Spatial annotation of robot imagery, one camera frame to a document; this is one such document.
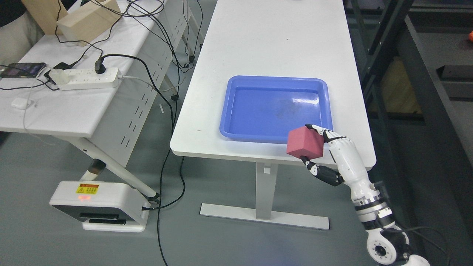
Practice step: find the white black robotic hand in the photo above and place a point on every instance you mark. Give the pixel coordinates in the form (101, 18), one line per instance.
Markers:
(351, 170)

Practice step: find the pink foam block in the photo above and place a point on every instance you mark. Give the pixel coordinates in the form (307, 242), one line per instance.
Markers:
(305, 142)

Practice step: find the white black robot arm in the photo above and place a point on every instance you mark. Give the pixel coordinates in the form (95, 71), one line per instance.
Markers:
(387, 243)

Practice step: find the blue plastic tray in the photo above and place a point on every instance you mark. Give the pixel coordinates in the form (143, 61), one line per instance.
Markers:
(262, 109)

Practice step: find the black metal shelf rack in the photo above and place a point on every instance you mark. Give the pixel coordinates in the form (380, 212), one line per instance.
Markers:
(414, 60)

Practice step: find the white floor device box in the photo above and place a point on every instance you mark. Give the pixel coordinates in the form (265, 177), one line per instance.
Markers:
(102, 206)

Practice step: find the white folding table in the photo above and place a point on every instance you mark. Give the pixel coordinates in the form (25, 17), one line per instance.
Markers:
(103, 101)

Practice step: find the white power strip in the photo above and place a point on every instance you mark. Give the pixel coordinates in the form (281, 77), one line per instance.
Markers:
(78, 79)

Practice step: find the wooden box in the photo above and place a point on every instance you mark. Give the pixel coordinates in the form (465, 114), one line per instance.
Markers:
(89, 21)

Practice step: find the cardboard box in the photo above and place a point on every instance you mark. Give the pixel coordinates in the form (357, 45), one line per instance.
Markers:
(46, 13)

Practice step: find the black smartphone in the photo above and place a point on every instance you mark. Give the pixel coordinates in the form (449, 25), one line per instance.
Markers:
(22, 70)

